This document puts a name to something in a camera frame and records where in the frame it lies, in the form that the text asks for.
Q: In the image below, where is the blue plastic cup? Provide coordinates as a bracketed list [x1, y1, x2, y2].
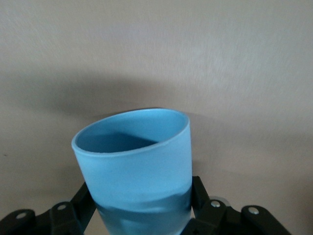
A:
[71, 107, 192, 235]

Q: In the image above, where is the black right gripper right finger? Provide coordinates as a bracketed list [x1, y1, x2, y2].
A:
[180, 175, 291, 235]

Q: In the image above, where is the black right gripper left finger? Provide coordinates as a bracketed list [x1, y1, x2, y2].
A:
[0, 181, 108, 235]

